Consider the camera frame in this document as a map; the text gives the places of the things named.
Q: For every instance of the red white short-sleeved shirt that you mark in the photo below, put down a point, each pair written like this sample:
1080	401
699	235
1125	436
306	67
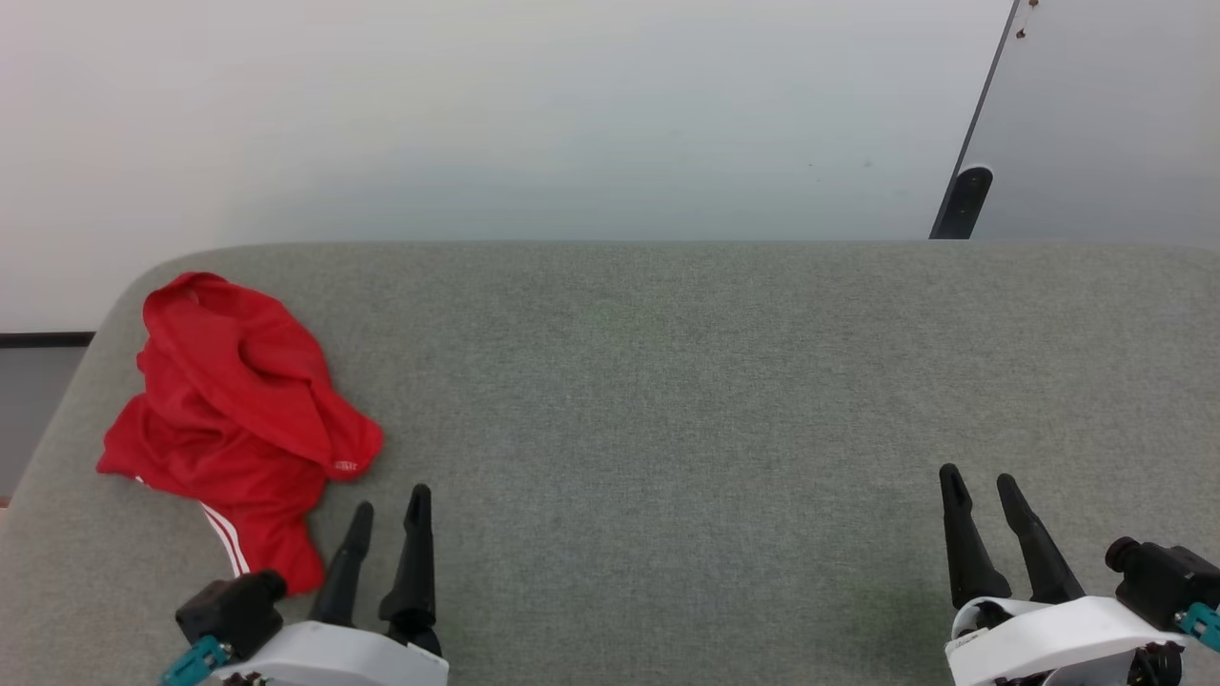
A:
238	410

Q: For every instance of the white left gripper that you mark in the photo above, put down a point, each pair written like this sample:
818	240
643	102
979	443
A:
334	657

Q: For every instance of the grey door panel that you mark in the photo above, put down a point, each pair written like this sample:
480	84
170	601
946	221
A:
1106	124

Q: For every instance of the black baseboard strip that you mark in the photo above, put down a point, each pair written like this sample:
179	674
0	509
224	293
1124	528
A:
48	339

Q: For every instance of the black door edge strip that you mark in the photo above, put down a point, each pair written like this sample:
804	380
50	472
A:
963	200

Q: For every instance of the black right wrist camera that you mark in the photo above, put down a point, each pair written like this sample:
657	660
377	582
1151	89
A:
1158	576

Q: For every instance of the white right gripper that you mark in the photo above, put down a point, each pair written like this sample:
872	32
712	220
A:
1048	638

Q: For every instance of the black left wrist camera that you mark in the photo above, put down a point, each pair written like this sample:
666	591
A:
233	610

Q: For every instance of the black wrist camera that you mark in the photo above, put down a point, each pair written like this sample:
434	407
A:
1158	576
233	610

